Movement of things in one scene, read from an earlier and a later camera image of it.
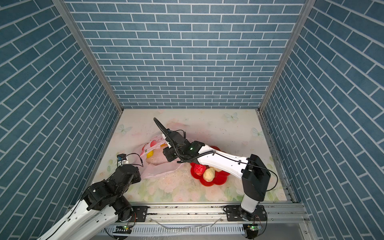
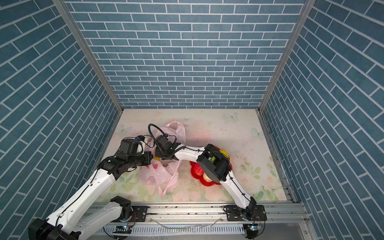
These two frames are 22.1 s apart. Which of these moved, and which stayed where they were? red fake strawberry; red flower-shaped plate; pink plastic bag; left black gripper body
Moved: left black gripper body; pink plastic bag
Stayed: red flower-shaped plate; red fake strawberry
